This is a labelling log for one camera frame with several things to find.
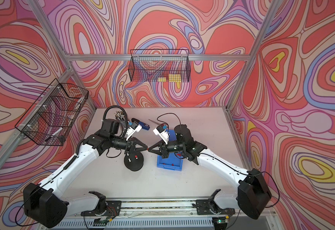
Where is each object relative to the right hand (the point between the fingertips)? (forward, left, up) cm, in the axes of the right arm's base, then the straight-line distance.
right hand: (150, 153), depth 69 cm
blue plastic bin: (+6, -11, -24) cm, 27 cm away
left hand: (+1, +2, +2) cm, 3 cm away
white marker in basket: (+11, +50, +5) cm, 51 cm away
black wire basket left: (+20, +56, +6) cm, 60 cm away
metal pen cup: (+30, +22, -3) cm, 37 cm away
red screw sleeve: (+4, +10, -11) cm, 15 cm away
